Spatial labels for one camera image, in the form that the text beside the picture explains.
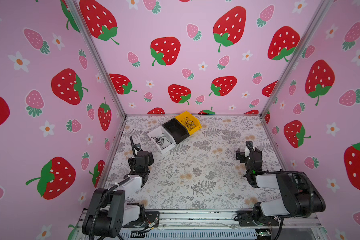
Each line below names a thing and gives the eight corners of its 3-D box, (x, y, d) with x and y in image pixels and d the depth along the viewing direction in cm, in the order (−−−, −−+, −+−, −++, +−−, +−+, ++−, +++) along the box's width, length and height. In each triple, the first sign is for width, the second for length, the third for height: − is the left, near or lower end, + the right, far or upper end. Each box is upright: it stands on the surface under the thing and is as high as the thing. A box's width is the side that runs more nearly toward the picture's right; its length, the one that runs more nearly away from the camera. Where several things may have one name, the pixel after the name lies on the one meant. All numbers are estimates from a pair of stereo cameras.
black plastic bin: (176, 145, 104) (175, 140, 99) (163, 128, 114) (162, 123, 109) (190, 137, 109) (190, 132, 103) (176, 122, 119) (176, 116, 114)
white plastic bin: (162, 155, 99) (160, 150, 94) (148, 138, 109) (146, 132, 103) (176, 146, 104) (175, 141, 98) (162, 131, 113) (160, 125, 108)
